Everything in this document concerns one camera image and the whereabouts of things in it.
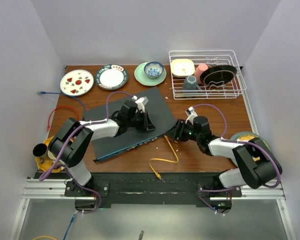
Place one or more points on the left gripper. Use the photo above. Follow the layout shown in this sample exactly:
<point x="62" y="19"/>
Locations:
<point x="146" y="124"/>

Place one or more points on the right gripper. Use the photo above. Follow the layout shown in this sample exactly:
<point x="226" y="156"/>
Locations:
<point x="176" y="132"/>

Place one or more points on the black network switch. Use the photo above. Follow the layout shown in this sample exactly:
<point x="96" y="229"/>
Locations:
<point x="159" y="114"/>

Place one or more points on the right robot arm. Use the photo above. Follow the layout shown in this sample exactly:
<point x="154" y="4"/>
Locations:
<point x="256" y="164"/>

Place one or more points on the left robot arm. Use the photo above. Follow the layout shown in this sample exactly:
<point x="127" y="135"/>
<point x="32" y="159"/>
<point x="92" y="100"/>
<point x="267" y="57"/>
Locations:
<point x="71" y="142"/>

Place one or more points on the light green plate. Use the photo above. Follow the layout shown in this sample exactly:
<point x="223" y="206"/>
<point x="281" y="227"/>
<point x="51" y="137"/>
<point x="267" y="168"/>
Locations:
<point x="143" y="79"/>

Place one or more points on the grey mug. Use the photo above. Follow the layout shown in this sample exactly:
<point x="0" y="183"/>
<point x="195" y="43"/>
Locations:
<point x="190" y="87"/>

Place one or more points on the blue white patterned bowl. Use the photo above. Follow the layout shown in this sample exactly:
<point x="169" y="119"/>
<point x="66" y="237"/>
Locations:
<point x="153" y="69"/>

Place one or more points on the white plate dark green rim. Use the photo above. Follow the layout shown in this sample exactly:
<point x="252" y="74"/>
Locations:
<point x="111" y="77"/>

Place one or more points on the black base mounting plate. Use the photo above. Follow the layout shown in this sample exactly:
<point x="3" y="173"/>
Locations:
<point x="175" y="188"/>

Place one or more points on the cream square plate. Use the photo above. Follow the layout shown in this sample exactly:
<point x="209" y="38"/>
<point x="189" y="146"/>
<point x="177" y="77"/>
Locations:
<point x="182" y="67"/>

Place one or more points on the black round plate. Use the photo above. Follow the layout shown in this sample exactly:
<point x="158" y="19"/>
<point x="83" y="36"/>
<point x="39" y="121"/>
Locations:
<point x="218" y="75"/>

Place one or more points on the pink cup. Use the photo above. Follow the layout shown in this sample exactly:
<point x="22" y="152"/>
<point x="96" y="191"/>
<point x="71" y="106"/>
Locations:
<point x="202" y="67"/>

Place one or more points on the grey plate with yellow mat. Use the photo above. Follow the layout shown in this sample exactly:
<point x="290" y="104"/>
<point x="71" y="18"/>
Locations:
<point x="245" y="136"/>

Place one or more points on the white strawberry pattern plate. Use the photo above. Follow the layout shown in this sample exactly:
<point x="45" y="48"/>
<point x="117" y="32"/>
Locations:
<point x="76" y="83"/>

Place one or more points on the beige bowl on yellow plate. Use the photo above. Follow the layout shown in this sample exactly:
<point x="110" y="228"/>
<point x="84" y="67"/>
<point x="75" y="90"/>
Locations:
<point x="51" y="155"/>

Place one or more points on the yellow scalloped plate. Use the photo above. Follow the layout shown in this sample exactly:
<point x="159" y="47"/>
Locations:
<point x="44" y="164"/>

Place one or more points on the black cup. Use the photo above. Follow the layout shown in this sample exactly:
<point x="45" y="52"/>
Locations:
<point x="40" y="151"/>

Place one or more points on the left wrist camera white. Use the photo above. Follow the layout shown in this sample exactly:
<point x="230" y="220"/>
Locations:
<point x="141" y="103"/>

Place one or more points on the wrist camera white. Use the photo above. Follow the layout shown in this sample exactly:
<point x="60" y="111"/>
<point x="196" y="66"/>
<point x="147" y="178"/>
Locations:
<point x="141" y="103"/>
<point x="191" y="114"/>

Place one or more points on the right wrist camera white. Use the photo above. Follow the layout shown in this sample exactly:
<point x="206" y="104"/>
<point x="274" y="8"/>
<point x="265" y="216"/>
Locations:
<point x="191" y="114"/>

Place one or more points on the white wire dish rack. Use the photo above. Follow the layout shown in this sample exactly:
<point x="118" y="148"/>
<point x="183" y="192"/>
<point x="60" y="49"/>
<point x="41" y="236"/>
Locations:
<point x="211" y="58"/>

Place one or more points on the aluminium frame rail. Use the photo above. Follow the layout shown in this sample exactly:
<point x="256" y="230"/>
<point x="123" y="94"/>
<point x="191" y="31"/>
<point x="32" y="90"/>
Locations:
<point x="45" y="211"/>

